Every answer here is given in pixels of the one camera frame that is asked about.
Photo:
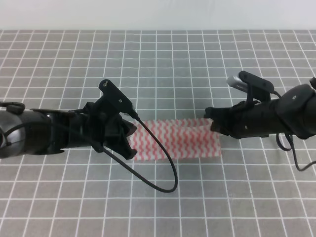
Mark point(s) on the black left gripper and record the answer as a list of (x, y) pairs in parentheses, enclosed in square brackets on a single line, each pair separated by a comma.
[(101, 122)]

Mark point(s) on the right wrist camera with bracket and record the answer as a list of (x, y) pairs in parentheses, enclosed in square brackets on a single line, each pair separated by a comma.
[(256, 87)]

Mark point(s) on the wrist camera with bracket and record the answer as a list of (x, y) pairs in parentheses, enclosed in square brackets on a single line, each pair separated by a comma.
[(256, 87), (117, 99)]

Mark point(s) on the pink white wavy striped towel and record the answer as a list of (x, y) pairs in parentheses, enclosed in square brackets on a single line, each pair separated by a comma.
[(182, 138)]

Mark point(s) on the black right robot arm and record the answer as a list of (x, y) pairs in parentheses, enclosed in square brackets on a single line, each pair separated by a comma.
[(294, 113)]

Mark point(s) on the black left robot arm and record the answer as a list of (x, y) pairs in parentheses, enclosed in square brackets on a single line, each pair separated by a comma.
[(48, 132)]

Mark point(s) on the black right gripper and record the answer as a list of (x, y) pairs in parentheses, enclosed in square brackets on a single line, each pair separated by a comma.
[(244, 121)]

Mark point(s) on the grey grid tablecloth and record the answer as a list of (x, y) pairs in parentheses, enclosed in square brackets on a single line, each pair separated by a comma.
[(252, 190)]

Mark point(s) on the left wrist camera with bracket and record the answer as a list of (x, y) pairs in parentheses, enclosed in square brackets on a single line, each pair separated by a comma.
[(117, 99)]

